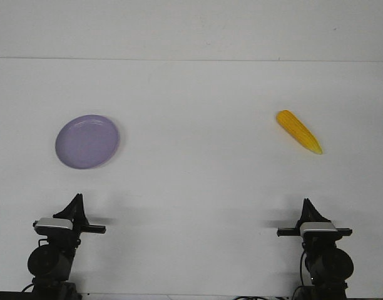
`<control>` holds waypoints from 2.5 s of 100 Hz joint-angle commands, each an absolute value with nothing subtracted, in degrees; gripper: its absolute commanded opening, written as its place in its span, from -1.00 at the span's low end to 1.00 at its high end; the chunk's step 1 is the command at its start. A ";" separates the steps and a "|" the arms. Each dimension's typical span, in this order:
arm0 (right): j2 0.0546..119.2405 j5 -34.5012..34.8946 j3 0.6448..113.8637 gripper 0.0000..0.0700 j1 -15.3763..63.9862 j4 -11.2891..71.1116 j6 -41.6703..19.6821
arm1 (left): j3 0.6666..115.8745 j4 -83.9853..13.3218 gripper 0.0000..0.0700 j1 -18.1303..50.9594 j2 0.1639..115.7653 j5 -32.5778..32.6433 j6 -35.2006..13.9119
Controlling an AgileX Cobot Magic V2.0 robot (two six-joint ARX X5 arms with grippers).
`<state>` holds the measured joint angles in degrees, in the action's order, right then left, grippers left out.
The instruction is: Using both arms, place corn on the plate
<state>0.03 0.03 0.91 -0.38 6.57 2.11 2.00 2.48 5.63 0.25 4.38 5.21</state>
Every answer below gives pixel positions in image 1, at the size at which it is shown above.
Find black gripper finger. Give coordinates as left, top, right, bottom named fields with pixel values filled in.
left=53, top=193, right=80, bottom=218
left=76, top=193, right=89, bottom=224
left=307, top=199, right=331, bottom=223
left=295, top=198, right=309, bottom=228

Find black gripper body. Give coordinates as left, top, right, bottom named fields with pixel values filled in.
left=64, top=219, right=106, bottom=243
left=277, top=228, right=352, bottom=241

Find purple round plate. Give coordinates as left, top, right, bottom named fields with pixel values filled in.
left=55, top=114, right=120, bottom=169

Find yellow corn cob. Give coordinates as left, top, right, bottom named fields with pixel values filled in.
left=275, top=110, right=323, bottom=155

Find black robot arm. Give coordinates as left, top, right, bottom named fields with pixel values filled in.
left=28, top=193, right=106, bottom=299
left=277, top=198, right=354, bottom=299

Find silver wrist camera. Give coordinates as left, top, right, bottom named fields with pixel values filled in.
left=33, top=217, right=73, bottom=236
left=300, top=222, right=338, bottom=239

